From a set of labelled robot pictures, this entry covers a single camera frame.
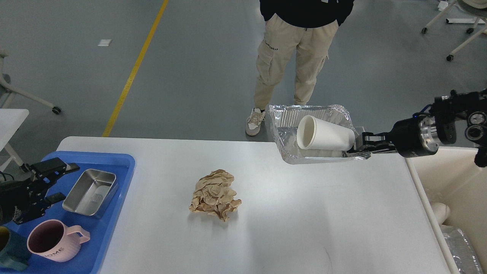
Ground white side table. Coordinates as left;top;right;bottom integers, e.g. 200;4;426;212
0;108;29;172

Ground crumpled brown paper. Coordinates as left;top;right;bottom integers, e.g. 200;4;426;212
188;169;242;222

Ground pink ribbed mug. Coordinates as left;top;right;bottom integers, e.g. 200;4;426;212
27;220;91;263

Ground white rolling stand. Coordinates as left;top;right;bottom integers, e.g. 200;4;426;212
422;0;487;62

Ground teal mug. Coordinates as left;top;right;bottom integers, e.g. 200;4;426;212
0;226;32;272

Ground aluminium foil tray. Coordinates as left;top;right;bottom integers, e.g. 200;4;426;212
266;104;372;164

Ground office chair base left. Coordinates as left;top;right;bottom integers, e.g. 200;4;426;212
0;49;62;115

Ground square steel tray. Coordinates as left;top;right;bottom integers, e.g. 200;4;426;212
62;169;118;219

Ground beige plastic bin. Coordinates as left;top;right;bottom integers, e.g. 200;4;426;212
406;147;487;274

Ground white paper on floor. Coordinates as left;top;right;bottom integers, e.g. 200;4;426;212
97;39;112;47

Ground white paper cup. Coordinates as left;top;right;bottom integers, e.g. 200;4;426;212
297;115;355;151

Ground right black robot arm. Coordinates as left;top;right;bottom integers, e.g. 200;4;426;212
346;90;487;167

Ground blue plastic tray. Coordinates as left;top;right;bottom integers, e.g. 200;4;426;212
6;151;135;274

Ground foil tray inside bin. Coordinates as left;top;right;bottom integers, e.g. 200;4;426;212
440;225;484;274

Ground person in black top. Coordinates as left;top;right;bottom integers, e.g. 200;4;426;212
245;0;354;136

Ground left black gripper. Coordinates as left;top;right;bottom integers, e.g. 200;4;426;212
0;157;80;225

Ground white cup inside bin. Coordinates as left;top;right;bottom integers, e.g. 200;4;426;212
431;202;451;225

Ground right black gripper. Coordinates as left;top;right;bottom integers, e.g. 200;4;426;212
342;116;440;158

